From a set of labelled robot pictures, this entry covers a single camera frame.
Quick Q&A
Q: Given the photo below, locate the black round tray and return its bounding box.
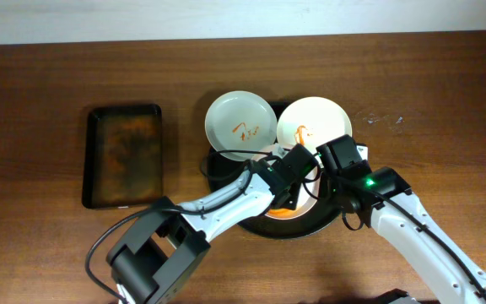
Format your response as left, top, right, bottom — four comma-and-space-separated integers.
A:
207, 100, 358, 241

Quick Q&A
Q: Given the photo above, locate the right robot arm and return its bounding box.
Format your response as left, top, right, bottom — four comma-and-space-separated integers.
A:
316, 135, 486, 303

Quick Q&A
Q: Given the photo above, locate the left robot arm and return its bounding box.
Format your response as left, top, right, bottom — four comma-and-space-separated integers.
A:
106, 144, 317, 303

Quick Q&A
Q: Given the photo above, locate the white plate bottom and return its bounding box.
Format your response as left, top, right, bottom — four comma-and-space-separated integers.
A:
262, 143, 320, 217

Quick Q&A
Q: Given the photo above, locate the white plate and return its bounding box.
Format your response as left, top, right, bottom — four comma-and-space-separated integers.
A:
262, 143, 320, 217
277, 96, 353, 153
204, 90, 278, 161

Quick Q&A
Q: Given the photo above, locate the green orange sponge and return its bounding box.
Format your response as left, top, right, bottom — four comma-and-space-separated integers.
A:
266, 209, 300, 220

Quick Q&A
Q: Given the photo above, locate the black rectangular tray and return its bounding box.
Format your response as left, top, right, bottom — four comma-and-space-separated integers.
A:
81, 103, 163, 209

